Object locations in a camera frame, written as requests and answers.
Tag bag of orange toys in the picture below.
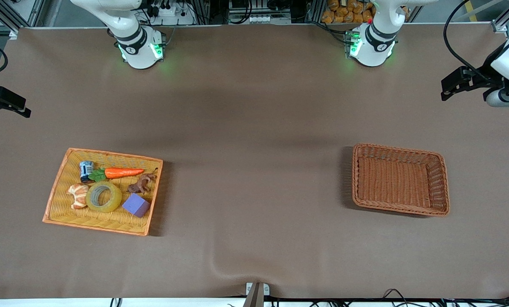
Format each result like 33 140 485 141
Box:
321 0 377 24

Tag yellow packing tape roll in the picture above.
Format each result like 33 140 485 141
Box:
86 181 123 213

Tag brown toy animal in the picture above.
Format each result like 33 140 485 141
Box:
127 168 158 194

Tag blue white small can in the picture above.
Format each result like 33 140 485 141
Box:
79 161 95 184

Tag grey metal camera mount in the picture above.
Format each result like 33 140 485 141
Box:
243 281 271 307

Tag orange toy carrot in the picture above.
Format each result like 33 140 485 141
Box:
88 167 145 183

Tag orange woven tray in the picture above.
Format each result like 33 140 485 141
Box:
42 148 164 236

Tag toy bread croissant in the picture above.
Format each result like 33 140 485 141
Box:
67 183 90 209

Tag white power strip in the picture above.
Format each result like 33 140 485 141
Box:
149 1 196 26

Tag brown table cover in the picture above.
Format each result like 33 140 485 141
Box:
0 23 509 300

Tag purple cube block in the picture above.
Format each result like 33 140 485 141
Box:
122 193 151 218

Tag brown wicker basket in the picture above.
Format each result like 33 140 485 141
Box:
351 143 450 217

